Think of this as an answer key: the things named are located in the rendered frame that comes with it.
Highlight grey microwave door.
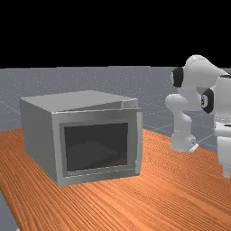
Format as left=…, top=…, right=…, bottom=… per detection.
left=51, top=106, right=144, bottom=187

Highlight grey microwave oven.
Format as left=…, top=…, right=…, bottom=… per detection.
left=19, top=89, right=140, bottom=185

